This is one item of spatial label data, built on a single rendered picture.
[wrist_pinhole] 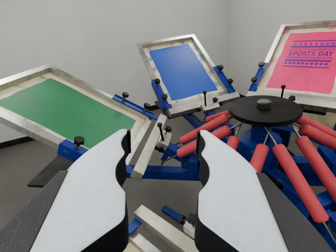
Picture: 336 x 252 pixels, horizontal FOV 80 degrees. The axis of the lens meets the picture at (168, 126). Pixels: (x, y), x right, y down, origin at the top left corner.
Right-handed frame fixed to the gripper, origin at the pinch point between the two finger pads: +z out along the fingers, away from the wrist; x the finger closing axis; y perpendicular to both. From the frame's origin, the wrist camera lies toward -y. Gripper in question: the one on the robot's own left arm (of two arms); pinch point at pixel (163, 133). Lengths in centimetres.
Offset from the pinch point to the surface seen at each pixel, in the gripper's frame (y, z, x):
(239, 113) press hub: 31, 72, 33
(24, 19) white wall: 0, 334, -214
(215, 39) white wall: 31, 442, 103
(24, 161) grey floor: 199, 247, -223
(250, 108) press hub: 30, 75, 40
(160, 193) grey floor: 169, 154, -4
